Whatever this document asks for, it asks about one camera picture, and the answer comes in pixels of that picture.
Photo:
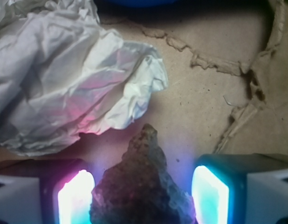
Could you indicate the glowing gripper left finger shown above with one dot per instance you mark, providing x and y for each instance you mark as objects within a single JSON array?
[{"x": 45, "y": 191}]

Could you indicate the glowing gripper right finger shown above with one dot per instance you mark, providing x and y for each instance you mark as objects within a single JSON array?
[{"x": 241, "y": 189}]

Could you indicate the brown rock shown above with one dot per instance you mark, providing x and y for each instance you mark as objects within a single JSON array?
[{"x": 139, "y": 189}]

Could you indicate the crumpled white paper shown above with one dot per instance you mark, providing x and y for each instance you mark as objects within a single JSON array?
[{"x": 63, "y": 74}]

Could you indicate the brown paper bag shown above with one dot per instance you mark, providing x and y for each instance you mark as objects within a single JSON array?
[{"x": 227, "y": 68}]

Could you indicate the blue plastic bottle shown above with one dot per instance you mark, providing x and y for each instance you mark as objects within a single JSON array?
[{"x": 141, "y": 3}]

